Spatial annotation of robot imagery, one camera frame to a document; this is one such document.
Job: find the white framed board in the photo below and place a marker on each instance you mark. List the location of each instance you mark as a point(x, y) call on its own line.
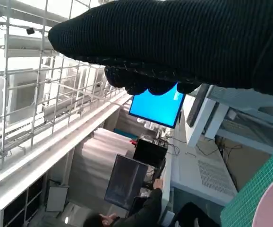
point(56, 198)

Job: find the white perforated cabinet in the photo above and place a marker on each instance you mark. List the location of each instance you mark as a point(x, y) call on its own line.
point(198, 170)

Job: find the monitor with blue screen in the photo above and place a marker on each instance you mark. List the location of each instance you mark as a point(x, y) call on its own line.
point(155, 108)

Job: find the person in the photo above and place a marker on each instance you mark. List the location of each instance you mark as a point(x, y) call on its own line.
point(146, 208)
point(193, 215)

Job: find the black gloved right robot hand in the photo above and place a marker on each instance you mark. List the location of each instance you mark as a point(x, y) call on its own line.
point(174, 42)

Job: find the dark switched-off monitor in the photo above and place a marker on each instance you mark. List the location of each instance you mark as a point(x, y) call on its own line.
point(127, 182)

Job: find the small black ceiling camera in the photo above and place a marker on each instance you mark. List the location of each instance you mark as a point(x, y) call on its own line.
point(30, 31)

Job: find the grey mesh chair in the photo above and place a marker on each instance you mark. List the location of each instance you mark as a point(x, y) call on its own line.
point(252, 132)

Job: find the black monitor seen edge-on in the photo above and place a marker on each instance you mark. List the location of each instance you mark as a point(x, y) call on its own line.
point(195, 111)

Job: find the black box-shaped device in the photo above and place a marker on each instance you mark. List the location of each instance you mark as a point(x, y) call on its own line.
point(148, 151)

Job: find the black laptop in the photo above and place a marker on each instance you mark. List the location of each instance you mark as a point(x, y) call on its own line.
point(136, 205)

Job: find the green cutting mat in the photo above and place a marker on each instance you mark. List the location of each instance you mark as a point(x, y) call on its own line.
point(245, 201)

